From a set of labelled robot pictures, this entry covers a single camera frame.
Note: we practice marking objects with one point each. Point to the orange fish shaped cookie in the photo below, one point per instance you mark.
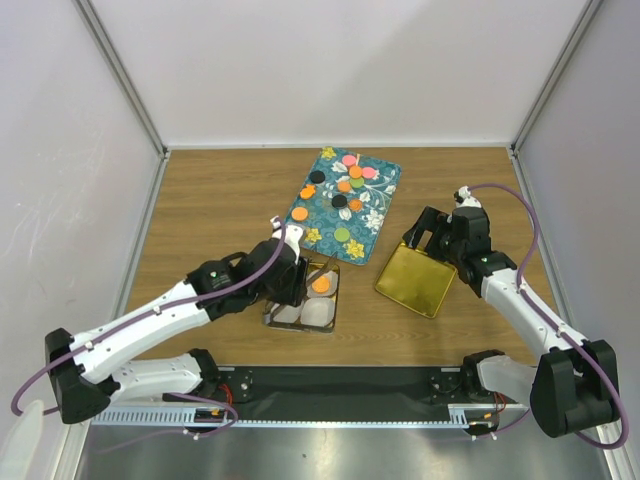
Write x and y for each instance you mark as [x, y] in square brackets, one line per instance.
[307, 192]

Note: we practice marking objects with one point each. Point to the white paper cupcake liner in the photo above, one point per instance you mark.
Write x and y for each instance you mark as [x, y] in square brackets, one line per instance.
[285, 313]
[317, 312]
[333, 277]

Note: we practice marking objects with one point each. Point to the green sandwich cookie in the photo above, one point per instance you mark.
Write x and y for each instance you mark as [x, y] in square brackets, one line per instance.
[341, 234]

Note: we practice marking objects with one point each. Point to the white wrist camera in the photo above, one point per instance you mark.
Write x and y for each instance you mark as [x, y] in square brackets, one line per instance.
[292, 234]
[464, 198]

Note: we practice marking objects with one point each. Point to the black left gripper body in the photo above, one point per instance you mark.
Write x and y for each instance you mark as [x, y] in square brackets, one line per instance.
[288, 289]

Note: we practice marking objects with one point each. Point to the tan embossed sandwich biscuit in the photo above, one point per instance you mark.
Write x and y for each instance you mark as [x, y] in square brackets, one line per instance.
[321, 285]

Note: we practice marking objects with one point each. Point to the aluminium frame post right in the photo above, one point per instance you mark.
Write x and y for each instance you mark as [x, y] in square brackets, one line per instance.
[567, 51]

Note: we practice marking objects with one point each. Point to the tan round biscuit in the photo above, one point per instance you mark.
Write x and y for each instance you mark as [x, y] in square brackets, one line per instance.
[299, 214]

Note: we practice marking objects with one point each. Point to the blue floral serving tray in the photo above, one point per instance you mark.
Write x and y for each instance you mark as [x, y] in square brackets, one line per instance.
[365, 225]

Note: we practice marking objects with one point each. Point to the pink round cookie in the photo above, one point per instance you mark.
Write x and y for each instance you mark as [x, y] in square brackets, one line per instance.
[349, 160]
[369, 173]

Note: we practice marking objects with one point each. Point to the orange round cookie top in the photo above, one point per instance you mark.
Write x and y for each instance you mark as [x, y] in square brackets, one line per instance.
[355, 172]

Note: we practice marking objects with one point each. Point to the orange swirl cookie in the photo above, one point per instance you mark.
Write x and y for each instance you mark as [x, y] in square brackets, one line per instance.
[355, 205]

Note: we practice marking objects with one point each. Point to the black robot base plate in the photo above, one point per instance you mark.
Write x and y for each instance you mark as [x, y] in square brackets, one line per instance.
[341, 385]

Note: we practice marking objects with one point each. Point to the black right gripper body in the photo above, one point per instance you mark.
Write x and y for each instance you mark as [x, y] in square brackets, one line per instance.
[441, 241]

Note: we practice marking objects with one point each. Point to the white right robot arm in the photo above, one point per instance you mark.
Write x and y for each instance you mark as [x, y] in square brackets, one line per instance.
[575, 384]

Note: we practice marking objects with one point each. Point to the pink round cookie right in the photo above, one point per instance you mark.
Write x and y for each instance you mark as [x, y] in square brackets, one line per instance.
[369, 173]

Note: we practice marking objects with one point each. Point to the gold cookie tin box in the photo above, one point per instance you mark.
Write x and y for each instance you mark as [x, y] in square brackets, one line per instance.
[315, 270]

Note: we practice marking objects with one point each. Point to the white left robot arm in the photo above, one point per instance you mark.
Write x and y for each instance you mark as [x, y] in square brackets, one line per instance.
[94, 369]

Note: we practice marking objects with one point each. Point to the aluminium frame post left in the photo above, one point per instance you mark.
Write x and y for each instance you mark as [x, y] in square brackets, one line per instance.
[107, 48]

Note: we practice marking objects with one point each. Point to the gold tin lid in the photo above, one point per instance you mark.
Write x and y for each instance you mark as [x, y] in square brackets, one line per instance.
[415, 281]

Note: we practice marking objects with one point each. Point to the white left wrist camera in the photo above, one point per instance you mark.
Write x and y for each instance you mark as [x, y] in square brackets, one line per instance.
[292, 234]

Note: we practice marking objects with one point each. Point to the aluminium frame post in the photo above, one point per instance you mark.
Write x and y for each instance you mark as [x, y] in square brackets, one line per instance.
[567, 51]
[107, 48]

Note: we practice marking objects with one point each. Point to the black sandwich cookie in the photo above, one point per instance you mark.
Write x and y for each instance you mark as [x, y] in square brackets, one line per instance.
[317, 177]
[339, 201]

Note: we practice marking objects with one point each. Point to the black sandwich cookie upper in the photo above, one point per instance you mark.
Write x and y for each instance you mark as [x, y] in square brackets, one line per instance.
[317, 177]

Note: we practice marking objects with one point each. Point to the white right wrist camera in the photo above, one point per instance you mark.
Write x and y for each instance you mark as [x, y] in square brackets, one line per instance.
[464, 198]

